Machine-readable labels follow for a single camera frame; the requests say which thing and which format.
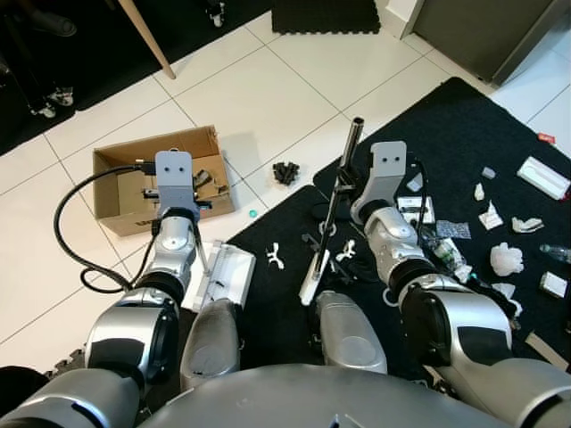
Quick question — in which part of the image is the metal-handled broom with white head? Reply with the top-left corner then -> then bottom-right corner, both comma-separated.
299,116 -> 365,307

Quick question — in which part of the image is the white dustpan with metal handle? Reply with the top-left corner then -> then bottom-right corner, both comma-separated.
183,214 -> 257,313

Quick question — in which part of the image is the large black floor mat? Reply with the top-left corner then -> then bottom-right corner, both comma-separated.
0,0 -> 273,157

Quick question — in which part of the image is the brown cardboard box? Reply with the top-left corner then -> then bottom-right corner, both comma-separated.
92,125 -> 236,237

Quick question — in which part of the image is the black plastic clump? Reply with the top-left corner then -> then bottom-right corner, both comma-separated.
272,160 -> 302,186

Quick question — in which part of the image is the white card with black part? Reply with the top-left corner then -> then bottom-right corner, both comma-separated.
399,198 -> 435,224

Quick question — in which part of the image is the crinkled silver wrapper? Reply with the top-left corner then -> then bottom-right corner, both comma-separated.
434,220 -> 471,240

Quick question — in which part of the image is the green-label plastic bottle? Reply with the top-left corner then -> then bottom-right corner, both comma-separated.
428,236 -> 469,273

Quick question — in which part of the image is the black caster wheel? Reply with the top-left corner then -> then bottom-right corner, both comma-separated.
27,85 -> 77,117

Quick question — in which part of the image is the folded white paper scrap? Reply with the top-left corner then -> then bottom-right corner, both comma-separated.
477,202 -> 503,231

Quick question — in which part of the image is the silver right robot leg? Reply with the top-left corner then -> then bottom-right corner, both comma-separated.
314,290 -> 389,375

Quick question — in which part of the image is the silver robot leg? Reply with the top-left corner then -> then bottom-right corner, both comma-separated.
181,299 -> 242,393
314,290 -> 389,375

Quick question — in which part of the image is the wooden furniture leg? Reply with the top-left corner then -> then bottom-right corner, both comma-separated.
119,0 -> 177,79

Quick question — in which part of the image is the small black puzzle mat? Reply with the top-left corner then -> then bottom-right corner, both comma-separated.
270,0 -> 382,37

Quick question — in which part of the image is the silver left robot leg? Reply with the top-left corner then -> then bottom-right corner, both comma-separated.
181,299 -> 242,393

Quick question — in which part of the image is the crumpled white tissue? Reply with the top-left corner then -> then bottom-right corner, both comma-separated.
489,243 -> 525,277

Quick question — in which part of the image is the curved white plastic piece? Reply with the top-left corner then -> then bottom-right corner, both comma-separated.
510,217 -> 545,235

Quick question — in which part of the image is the long white box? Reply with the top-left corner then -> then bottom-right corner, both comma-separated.
517,156 -> 571,200

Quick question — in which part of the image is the dark grey cabinet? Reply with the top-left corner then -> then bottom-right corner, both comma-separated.
410,0 -> 571,87

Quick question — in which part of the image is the clear plastic bottle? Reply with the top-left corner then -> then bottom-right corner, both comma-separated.
538,245 -> 571,264

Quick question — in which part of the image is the grey robot torso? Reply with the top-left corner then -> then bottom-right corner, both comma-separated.
134,361 -> 536,428

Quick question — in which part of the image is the small white box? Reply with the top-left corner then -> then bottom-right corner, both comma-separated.
540,272 -> 569,298

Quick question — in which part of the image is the black-clad person leg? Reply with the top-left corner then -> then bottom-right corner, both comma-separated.
0,366 -> 50,416

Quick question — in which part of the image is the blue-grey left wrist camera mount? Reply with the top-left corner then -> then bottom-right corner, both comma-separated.
154,150 -> 199,215

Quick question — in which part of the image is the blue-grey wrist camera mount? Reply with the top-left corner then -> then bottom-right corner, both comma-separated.
351,141 -> 409,224
154,150 -> 199,215

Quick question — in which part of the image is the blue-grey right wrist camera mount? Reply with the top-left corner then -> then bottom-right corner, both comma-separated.
351,141 -> 409,224

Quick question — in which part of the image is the black metal bracket scrap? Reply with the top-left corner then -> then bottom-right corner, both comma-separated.
198,169 -> 228,197

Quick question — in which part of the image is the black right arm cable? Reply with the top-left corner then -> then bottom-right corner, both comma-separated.
406,160 -> 429,228

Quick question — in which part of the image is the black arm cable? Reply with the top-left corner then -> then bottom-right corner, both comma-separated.
406,160 -> 429,228
54,163 -> 157,295

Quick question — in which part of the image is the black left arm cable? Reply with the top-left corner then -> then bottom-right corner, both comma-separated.
54,163 -> 157,295

